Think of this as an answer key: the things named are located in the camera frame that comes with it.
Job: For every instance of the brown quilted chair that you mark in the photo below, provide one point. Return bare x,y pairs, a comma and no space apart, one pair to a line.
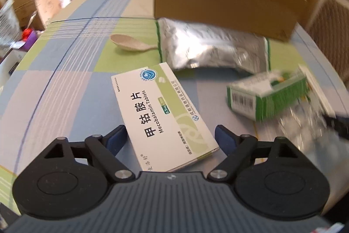
329,30

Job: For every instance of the checkered tablecloth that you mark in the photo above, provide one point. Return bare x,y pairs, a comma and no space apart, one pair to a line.
62,88

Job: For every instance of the beige plastic spoon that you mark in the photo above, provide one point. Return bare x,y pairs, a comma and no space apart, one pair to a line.
131,44

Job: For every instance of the clear plastic bag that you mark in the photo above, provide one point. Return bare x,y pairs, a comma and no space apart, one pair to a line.
10,31

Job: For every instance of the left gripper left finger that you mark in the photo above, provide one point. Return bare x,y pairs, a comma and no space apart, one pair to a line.
103,151

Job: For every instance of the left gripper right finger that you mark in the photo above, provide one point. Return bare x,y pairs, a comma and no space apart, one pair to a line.
237,148

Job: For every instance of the green white spray box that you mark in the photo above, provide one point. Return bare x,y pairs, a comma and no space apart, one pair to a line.
264,95

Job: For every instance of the silver foil pouch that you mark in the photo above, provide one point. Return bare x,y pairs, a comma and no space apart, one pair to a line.
187,45

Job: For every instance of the clear blister pack bag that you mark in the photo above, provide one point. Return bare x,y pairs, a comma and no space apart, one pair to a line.
306,128

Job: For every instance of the white long ointment box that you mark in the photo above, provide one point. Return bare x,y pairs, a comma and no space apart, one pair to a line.
317,98

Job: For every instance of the white mecobalamin tablet box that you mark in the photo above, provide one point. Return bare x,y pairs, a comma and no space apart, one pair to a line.
166,131

